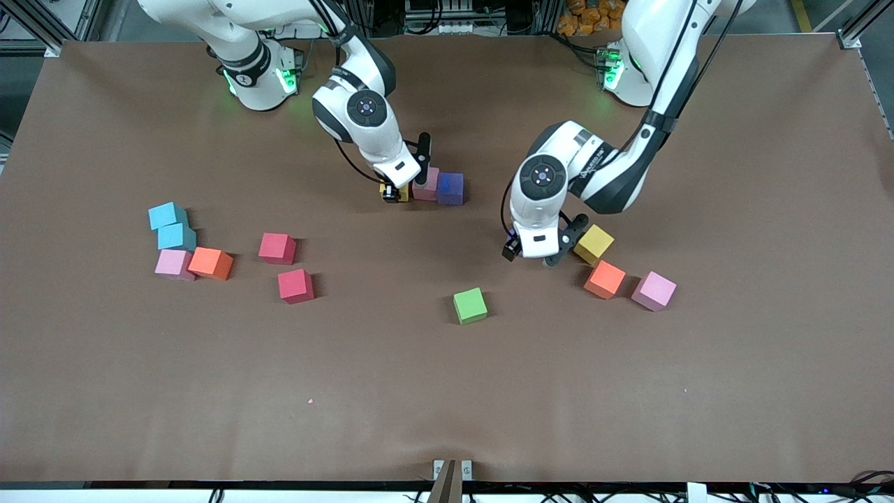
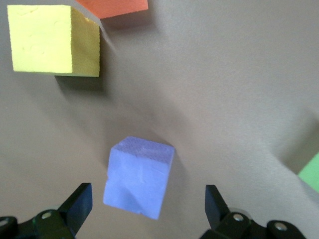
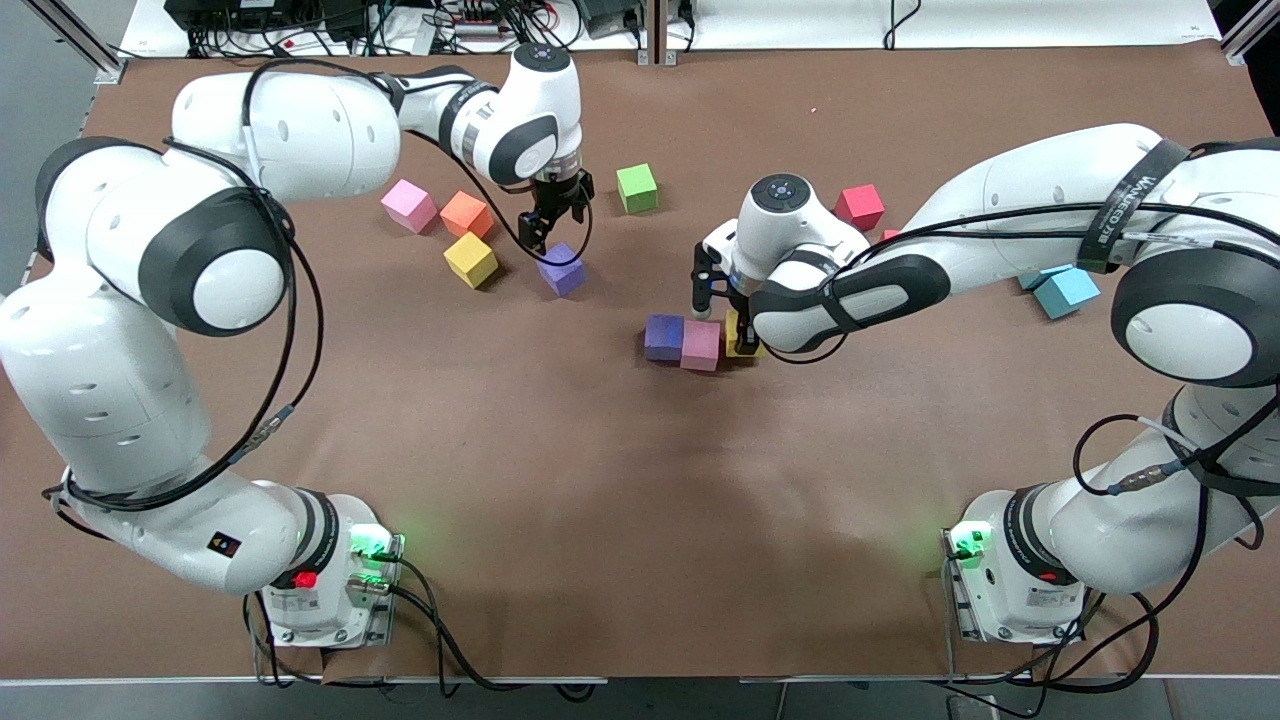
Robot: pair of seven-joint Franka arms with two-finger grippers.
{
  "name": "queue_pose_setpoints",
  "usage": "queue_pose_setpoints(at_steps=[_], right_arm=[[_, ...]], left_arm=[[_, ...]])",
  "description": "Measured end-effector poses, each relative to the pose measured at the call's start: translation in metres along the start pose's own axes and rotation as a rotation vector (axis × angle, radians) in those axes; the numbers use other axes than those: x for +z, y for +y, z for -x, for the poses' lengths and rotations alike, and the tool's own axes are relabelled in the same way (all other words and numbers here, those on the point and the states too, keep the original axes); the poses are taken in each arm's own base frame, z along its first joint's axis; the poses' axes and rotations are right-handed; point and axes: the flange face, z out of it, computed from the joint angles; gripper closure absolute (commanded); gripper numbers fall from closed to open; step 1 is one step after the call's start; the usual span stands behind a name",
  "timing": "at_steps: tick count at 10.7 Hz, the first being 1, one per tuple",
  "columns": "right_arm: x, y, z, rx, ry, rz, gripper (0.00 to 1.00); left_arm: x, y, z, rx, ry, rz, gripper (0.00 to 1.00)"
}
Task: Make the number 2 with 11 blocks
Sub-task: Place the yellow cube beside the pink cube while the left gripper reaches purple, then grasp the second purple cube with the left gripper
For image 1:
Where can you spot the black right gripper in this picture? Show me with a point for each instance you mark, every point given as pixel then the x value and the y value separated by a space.
pixel 390 193

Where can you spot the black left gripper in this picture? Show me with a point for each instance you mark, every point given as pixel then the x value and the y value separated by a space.
pixel 512 249

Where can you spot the yellow foam cube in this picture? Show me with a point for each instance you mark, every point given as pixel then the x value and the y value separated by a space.
pixel 404 193
pixel 597 244

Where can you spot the pink foam cube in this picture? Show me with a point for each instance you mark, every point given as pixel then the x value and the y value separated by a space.
pixel 427 187
pixel 173 264
pixel 654 290

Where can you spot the purple foam cube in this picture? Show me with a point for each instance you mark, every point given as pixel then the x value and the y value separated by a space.
pixel 450 188

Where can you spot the green foam cube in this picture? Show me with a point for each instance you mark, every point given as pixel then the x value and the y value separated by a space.
pixel 470 305

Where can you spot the red foam cube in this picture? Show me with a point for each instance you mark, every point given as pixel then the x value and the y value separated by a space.
pixel 277 248
pixel 295 286

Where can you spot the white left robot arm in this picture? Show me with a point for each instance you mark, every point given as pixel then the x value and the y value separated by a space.
pixel 656 42

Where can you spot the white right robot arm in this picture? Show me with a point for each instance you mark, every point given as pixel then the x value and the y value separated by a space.
pixel 363 112

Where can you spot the orange foam cube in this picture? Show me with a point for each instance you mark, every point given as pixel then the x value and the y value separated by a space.
pixel 210 263
pixel 605 279

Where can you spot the brown table cover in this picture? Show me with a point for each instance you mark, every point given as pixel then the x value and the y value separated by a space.
pixel 447 391

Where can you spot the cyan foam cube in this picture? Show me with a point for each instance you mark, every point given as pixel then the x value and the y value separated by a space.
pixel 176 237
pixel 167 215

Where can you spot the orange objects pile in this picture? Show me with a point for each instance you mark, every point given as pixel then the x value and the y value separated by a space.
pixel 587 17

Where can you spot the white tag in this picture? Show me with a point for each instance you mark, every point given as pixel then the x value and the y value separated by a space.
pixel 696 494

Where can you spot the silver metal bracket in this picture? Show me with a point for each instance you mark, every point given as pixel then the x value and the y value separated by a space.
pixel 466 469

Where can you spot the aluminium frame rail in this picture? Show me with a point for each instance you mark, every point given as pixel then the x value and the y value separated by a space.
pixel 31 26
pixel 848 38

